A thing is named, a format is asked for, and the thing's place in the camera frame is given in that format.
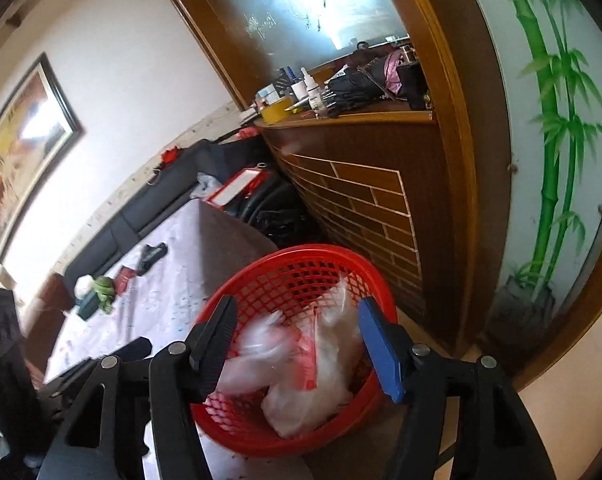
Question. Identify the wooden brick-pattern cabinet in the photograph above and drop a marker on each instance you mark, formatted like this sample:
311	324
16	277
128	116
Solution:
361	195

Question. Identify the dark green tissue box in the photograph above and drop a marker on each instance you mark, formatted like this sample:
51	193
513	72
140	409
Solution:
87	305

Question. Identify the black toy pistol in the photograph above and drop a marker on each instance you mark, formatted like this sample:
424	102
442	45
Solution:
148	257

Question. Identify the brown armchair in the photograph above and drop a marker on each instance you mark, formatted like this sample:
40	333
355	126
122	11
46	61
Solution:
46	305

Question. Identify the bamboo painted wall panel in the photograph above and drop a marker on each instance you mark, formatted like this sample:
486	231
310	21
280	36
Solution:
546	160

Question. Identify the white plastic bag red print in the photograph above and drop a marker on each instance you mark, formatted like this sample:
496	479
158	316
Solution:
331	360

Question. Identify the red cloth item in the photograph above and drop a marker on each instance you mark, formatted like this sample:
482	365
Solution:
170	155

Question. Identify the black handbags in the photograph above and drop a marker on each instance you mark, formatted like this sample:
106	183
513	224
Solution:
356	85

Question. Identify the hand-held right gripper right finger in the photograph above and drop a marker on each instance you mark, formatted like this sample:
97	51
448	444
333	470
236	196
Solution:
381	350

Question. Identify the framed wall painting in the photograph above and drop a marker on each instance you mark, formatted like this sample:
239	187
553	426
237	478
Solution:
16	160

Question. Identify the red pouch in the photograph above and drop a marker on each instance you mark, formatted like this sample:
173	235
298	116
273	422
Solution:
126	277

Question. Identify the white dropper bottle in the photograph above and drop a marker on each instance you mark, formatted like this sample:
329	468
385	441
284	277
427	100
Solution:
313	90

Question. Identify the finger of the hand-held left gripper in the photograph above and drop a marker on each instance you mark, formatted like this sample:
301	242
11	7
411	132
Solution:
126	351

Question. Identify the pink cloth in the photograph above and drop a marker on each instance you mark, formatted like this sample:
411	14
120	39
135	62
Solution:
393	72

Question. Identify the black sofa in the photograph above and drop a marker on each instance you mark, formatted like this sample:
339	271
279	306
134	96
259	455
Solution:
131	220

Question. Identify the green cloth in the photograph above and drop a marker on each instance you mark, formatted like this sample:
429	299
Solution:
105	292

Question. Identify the grey plastic bag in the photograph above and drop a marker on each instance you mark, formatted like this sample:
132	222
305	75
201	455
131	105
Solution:
205	187

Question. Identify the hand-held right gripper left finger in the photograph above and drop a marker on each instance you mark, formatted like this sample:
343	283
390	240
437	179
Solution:
213	350

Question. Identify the red plastic basket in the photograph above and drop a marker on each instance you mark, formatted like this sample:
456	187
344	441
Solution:
291	270

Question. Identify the etched glass panel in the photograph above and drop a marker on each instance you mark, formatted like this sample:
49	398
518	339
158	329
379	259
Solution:
291	15

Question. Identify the black pen holder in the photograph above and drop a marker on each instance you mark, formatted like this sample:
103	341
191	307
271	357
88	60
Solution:
284	79

